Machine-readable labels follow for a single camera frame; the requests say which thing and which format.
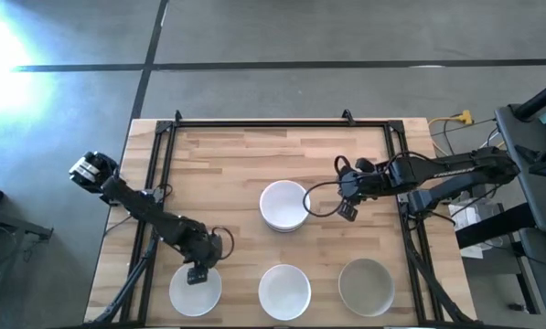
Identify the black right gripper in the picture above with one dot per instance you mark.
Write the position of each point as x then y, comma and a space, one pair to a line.
355, 185

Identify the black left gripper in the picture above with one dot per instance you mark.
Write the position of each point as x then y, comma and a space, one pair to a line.
201, 249

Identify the white bowl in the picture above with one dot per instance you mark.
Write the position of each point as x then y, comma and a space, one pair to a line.
195, 299
284, 203
284, 292
284, 230

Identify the dark grey bowl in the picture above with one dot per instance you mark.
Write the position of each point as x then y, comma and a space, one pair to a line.
366, 288

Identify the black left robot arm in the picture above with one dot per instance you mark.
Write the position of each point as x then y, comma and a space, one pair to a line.
135, 201

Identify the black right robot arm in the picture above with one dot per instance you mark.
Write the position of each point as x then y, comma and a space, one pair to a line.
455, 171

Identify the black corner hook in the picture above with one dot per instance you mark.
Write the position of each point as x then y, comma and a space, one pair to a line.
177, 117
348, 117

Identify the white plastic box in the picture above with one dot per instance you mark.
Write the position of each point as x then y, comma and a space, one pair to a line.
467, 219

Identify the yellow power plug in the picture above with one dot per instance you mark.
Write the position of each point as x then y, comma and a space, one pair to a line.
465, 118

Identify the dark grey equipment cart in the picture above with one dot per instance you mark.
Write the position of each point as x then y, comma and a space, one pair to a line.
519, 151

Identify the dark side table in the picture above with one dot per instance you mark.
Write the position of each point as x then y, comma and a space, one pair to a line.
7, 224

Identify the black diagonal frame strut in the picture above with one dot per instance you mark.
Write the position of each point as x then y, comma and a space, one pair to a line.
131, 269
432, 283

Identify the black aluminium table frame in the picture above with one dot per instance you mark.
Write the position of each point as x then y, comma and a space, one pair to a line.
277, 124

